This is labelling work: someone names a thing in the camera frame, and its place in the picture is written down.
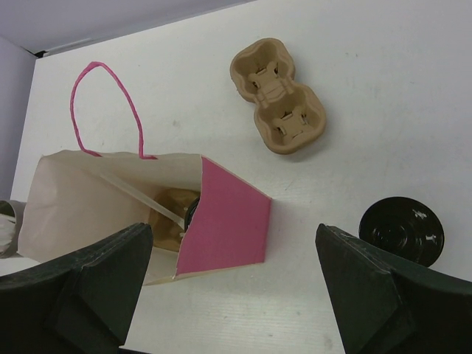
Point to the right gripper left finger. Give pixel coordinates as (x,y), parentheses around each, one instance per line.
(81,302)

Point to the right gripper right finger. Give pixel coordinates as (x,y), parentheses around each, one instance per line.
(386,304)

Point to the pink and beige paper bag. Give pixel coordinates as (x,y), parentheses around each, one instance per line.
(78,197)

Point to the black cup lid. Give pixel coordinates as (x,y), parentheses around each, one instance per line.
(190,212)

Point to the brown cardboard cup carrier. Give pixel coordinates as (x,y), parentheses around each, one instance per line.
(288,115)

